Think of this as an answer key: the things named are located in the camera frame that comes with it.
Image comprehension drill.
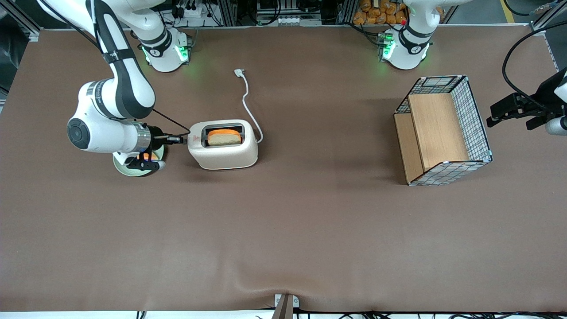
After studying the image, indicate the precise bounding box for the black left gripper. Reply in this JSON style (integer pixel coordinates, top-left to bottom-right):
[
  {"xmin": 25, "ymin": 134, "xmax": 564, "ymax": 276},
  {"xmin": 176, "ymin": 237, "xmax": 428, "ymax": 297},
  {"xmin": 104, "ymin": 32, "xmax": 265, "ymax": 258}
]
[{"xmin": 486, "ymin": 66, "xmax": 567, "ymax": 131}]

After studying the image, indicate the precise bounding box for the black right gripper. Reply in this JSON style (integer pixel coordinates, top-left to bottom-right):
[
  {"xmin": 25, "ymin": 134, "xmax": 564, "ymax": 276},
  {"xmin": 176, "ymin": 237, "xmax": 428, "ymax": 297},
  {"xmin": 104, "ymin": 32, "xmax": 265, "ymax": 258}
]
[{"xmin": 147, "ymin": 125, "xmax": 185, "ymax": 154}]

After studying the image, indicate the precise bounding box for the white two-slot toaster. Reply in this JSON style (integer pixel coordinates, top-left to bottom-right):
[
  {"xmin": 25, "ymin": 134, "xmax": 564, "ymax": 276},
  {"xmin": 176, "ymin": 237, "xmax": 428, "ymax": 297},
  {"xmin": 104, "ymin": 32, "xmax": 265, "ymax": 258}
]
[{"xmin": 186, "ymin": 119, "xmax": 259, "ymax": 171}]

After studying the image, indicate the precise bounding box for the toast slice orange crust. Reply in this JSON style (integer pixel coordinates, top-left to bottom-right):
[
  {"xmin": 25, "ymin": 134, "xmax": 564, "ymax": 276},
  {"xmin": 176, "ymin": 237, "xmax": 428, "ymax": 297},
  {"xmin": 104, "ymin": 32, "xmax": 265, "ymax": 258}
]
[{"xmin": 207, "ymin": 128, "xmax": 243, "ymax": 147}]

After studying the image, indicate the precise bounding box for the pale green round plate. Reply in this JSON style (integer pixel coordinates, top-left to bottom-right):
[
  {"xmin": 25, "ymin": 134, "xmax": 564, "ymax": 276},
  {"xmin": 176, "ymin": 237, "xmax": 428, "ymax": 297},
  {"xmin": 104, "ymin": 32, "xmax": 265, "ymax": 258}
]
[{"xmin": 113, "ymin": 150, "xmax": 165, "ymax": 177}]

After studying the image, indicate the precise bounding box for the white power strip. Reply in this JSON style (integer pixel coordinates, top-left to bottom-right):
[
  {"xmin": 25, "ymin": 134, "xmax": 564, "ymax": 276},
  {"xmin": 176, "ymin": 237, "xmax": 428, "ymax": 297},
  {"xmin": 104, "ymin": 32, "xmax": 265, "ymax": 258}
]
[{"xmin": 175, "ymin": 0, "xmax": 211, "ymax": 18}]

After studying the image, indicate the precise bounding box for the pile of orange bread rolls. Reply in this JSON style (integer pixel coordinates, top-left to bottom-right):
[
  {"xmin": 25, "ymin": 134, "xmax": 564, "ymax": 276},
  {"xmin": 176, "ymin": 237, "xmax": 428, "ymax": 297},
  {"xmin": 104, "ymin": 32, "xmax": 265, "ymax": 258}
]
[{"xmin": 353, "ymin": 0, "xmax": 408, "ymax": 25}]

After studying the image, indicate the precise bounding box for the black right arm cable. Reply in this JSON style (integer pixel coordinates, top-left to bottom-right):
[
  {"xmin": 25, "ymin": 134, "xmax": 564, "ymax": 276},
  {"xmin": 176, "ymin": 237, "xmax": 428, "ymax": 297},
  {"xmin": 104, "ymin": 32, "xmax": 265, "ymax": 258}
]
[{"xmin": 152, "ymin": 108, "xmax": 192, "ymax": 139}]

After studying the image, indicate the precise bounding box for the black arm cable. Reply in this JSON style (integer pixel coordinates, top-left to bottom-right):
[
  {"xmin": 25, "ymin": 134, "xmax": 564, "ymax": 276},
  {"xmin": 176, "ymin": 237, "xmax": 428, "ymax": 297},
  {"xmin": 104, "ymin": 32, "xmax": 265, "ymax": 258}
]
[
  {"xmin": 152, "ymin": 108, "xmax": 192, "ymax": 139},
  {"xmin": 502, "ymin": 21, "xmax": 567, "ymax": 113}
]

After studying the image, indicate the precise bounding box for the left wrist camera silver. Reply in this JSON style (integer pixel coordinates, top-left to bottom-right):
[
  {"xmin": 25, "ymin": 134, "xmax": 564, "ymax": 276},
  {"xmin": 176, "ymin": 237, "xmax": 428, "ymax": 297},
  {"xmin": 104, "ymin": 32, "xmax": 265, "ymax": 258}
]
[{"xmin": 545, "ymin": 117, "xmax": 567, "ymax": 136}]

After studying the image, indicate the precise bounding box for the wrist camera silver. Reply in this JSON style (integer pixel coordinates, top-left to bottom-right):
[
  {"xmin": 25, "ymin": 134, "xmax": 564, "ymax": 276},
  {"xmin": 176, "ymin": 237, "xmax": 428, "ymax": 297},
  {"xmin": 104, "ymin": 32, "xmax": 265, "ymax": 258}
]
[
  {"xmin": 545, "ymin": 117, "xmax": 567, "ymax": 136},
  {"xmin": 128, "ymin": 152, "xmax": 167, "ymax": 173}
]

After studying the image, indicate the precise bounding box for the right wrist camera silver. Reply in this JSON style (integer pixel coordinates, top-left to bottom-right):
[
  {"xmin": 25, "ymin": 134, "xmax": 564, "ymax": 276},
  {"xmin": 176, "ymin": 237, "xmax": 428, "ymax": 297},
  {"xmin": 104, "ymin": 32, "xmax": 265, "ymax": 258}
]
[{"xmin": 128, "ymin": 152, "xmax": 167, "ymax": 173}]

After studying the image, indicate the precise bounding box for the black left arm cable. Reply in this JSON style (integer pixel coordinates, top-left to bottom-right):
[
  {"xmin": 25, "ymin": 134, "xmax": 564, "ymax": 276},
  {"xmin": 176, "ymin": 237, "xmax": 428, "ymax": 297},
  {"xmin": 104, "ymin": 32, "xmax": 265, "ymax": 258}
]
[{"xmin": 502, "ymin": 21, "xmax": 567, "ymax": 113}]

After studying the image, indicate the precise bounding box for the wire basket with wooden shelf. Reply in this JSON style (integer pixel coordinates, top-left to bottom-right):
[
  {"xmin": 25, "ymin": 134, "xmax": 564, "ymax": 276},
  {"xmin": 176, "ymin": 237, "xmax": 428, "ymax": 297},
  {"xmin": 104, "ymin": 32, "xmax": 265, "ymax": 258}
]
[{"xmin": 393, "ymin": 75, "xmax": 493, "ymax": 187}]

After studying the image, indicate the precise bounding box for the white toaster power cord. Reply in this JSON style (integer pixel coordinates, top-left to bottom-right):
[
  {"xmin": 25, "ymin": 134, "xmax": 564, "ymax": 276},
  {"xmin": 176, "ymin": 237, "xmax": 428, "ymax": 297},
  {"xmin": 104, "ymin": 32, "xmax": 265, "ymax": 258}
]
[{"xmin": 234, "ymin": 68, "xmax": 264, "ymax": 144}]

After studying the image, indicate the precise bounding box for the aluminium frame rail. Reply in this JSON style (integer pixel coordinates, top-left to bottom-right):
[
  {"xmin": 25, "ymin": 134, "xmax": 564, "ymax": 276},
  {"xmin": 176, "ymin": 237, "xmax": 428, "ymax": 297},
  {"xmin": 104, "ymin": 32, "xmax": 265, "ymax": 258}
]
[{"xmin": 529, "ymin": 0, "xmax": 567, "ymax": 31}]

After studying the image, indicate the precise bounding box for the grey camera stand bracket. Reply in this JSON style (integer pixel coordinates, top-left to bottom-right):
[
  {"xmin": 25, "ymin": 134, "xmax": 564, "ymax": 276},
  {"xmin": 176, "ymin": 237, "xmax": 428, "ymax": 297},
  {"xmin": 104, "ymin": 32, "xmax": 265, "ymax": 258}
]
[{"xmin": 274, "ymin": 294, "xmax": 300, "ymax": 319}]

